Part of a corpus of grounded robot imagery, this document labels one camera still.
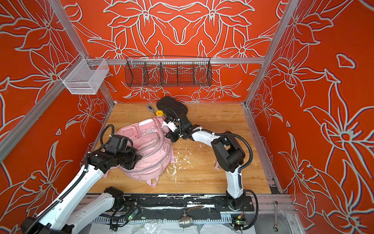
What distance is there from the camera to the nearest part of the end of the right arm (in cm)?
71

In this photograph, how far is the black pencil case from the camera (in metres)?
1.12

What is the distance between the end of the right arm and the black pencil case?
298 mm
